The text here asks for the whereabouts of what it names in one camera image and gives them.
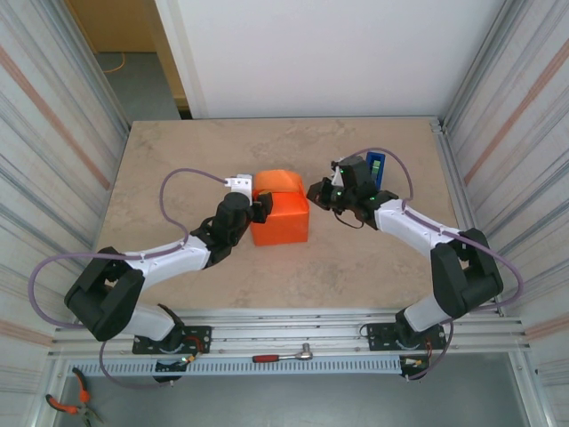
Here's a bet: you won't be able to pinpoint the orange wrapping paper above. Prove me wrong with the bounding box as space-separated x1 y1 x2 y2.
248 168 310 247

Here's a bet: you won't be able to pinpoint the blue tape dispenser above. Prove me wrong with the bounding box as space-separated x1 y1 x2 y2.
366 150 387 190

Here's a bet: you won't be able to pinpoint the aluminium mounting rails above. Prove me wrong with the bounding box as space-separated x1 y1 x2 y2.
47 308 533 360

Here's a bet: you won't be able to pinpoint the tan wooden door jamb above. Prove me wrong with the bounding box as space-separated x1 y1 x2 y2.
153 0 193 120

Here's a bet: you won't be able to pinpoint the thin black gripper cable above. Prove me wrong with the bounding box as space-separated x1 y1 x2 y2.
333 208 368 231

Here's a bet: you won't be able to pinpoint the aluminium side rail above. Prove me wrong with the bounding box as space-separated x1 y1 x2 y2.
429 116 506 318

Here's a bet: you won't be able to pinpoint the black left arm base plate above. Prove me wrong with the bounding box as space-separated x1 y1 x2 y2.
132 325 212 356

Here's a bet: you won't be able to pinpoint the red and black power wire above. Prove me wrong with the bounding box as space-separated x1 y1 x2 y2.
402 338 433 370
180 334 211 364

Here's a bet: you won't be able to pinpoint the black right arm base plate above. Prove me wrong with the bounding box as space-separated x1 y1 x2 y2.
366 322 446 352

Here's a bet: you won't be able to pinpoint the red-handled ratchet wrench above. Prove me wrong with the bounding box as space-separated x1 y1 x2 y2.
252 342 316 364

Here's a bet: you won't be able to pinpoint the slotted grey cable duct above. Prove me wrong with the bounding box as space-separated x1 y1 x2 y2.
66 355 404 377

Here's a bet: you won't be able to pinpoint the black electronics bracket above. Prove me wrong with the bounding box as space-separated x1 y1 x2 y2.
398 354 431 383
152 358 196 384

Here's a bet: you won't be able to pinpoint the aluminium frame post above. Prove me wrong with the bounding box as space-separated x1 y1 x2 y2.
442 0 508 130
61 0 132 139

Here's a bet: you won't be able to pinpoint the orange floor cable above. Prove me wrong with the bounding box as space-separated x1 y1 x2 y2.
102 51 128 75

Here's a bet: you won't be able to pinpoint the orange-handled pliers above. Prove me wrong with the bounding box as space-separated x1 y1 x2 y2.
45 367 106 424

